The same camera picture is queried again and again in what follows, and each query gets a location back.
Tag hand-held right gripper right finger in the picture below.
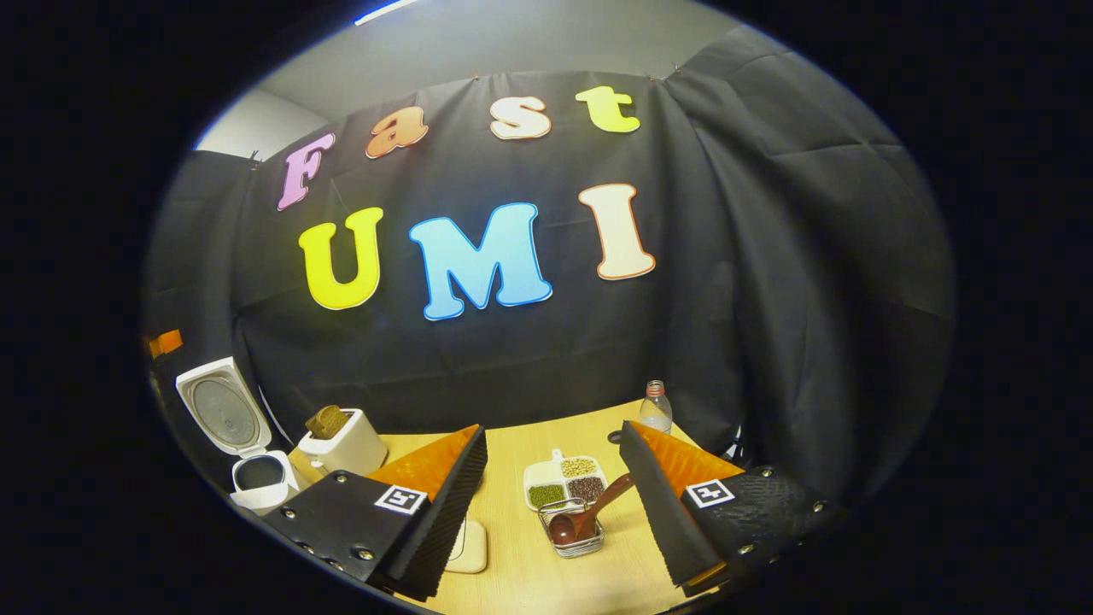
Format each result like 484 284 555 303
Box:
619 420 850 597

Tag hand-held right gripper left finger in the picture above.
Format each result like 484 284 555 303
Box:
260 425 489 600

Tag brown wooden spoon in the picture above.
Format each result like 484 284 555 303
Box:
548 472 635 546

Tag white rice cooker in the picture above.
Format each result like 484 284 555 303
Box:
175 357 300 516

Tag cream cutting board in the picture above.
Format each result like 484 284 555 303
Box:
444 518 488 574

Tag clear plastic bottle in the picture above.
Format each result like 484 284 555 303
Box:
639 380 674 435

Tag white divided grain dish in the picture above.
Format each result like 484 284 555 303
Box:
523 448 609 512

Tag white toaster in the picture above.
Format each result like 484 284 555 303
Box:
297 408 389 479

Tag brown bread slices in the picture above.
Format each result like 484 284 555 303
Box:
306 405 351 440

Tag black backdrop cloth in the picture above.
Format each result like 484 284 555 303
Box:
141 24 956 505

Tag ceiling light panel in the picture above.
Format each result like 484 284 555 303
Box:
354 0 419 26

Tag white power cord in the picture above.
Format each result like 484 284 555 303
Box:
256 384 295 447

